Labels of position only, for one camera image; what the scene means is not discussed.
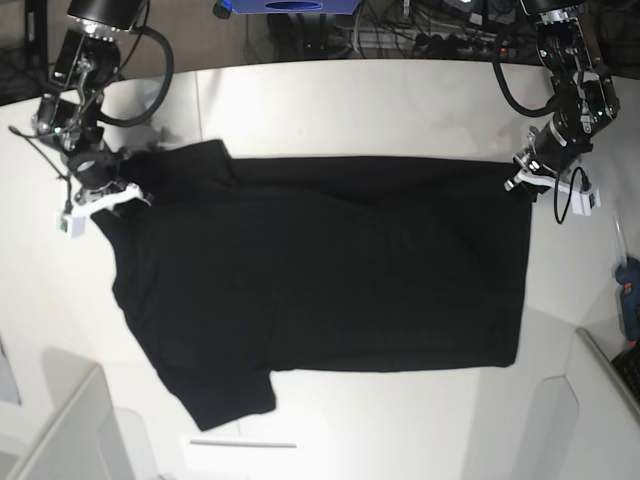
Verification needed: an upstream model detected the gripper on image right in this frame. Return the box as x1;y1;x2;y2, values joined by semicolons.
504;127;590;200

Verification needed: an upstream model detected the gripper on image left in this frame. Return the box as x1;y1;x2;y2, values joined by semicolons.
64;148;153;215

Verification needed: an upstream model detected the black T-shirt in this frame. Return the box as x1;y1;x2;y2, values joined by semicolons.
92;142;532;431

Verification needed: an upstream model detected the black robot arm on image right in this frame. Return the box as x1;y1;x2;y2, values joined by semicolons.
492;1;620;195

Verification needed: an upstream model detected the black robot arm on image left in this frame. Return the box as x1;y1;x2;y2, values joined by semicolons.
27;1;174;219

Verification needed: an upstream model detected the blue glue gun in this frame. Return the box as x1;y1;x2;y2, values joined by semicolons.
609;211;640;346

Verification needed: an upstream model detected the black power strip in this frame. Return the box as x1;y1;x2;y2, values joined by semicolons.
412;34;495;60

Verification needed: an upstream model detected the black keyboard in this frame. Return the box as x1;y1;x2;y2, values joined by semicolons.
612;344;640;400

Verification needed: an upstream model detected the blue box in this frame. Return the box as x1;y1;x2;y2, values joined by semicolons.
230;0;361;15

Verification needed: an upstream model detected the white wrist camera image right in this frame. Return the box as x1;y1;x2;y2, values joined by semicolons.
571;187;601;216

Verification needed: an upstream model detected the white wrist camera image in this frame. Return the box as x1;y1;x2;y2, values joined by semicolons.
571;187;601;216
56;211;87;239

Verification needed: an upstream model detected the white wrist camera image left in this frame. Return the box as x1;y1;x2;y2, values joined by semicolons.
56;211;87;239

